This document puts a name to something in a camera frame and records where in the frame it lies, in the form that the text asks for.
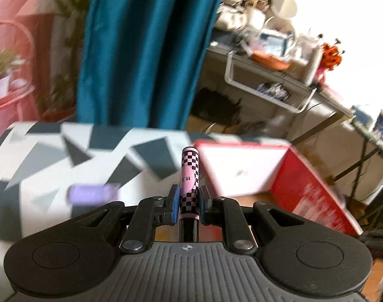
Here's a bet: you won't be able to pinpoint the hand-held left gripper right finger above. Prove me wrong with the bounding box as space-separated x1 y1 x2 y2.
199 185 308 255

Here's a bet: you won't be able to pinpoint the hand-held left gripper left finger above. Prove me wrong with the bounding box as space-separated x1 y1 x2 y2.
66 185 181 254

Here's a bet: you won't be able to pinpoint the pink checkered tube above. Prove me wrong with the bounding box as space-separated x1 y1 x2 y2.
178 146 201 243

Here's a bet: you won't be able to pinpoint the red strawberry print box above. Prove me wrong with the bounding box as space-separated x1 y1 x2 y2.
195 140 361 237

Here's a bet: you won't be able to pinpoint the purple rectangular case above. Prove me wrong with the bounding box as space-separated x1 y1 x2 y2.
68 184 121 204

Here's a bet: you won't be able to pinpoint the black bag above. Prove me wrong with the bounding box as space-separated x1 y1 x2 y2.
191 87 243 127

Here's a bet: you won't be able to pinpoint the blue white packets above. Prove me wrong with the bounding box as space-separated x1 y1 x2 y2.
257 82 289 101

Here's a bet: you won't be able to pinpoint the geometric patterned tablecloth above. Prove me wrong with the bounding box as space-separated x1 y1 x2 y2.
0 121 289 302

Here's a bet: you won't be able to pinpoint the teal curtain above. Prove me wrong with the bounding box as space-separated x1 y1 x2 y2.
76 0 230 130

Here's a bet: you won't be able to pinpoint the orange tray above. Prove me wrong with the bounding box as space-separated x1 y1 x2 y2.
250 52 293 71

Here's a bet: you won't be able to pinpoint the grey desk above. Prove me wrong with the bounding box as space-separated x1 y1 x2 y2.
196 39 383 199

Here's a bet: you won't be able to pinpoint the orange flowers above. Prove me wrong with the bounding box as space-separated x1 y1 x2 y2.
319 34 346 73

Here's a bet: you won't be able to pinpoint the white round mirror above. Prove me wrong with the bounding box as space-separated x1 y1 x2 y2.
271 0 298 20

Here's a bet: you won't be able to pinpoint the white wire basket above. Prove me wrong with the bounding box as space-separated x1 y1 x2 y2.
224 50 318 114

